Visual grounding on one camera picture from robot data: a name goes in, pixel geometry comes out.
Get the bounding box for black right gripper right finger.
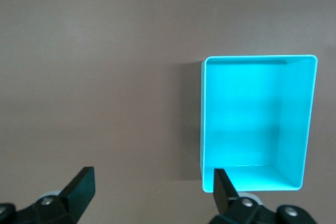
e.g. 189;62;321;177
209;168;279;224

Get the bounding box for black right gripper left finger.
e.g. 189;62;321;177
15;166;96;224

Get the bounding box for turquoise plastic bin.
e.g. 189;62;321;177
201;55;318;193

